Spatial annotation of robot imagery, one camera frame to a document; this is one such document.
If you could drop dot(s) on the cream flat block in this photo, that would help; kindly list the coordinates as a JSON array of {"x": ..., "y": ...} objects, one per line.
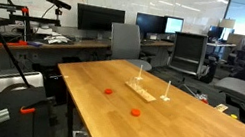
[{"x": 221, "y": 108}]

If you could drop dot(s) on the clear plastic piece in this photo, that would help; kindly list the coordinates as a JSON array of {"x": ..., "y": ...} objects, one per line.
[{"x": 200, "y": 95}]

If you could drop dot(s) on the gray fabric office chair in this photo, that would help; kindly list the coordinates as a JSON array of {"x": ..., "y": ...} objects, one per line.
[{"x": 126, "y": 43}]

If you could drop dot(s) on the white crumpled paper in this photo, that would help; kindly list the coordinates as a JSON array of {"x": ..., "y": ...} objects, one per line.
[{"x": 56, "y": 38}]

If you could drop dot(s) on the wooden rack with pegs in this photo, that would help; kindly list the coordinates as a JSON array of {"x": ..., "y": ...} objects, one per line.
[{"x": 145, "y": 96}]

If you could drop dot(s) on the long wooden desk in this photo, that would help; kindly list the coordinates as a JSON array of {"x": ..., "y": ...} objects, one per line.
[{"x": 76, "y": 44}]

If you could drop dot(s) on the black mesh office chair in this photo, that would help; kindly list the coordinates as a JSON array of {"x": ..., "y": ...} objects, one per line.
[{"x": 188, "y": 53}]

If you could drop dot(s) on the beige lamp shade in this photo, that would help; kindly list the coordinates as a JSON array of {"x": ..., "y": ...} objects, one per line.
[{"x": 227, "y": 23}]

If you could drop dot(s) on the large black monitor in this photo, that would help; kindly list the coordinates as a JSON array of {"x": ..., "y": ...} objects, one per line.
[{"x": 100, "y": 19}]

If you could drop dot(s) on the small red item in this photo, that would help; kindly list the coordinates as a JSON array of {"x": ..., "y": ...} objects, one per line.
[{"x": 204, "y": 101}]

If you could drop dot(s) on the monitor with lit screen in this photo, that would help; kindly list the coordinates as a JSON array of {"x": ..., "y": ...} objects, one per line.
[{"x": 174, "y": 25}]

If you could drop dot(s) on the white box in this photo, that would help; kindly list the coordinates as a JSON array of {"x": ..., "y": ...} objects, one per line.
[{"x": 17, "y": 81}]

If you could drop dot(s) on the small yellow cube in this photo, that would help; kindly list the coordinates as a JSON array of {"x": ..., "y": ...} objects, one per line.
[{"x": 234, "y": 116}]

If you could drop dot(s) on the black stereo camera bar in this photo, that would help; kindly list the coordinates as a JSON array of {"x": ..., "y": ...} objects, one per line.
[{"x": 58, "y": 2}]

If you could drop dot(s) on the orange disk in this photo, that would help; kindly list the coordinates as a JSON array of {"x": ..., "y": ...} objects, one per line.
[
  {"x": 108, "y": 91},
  {"x": 135, "y": 112}
]

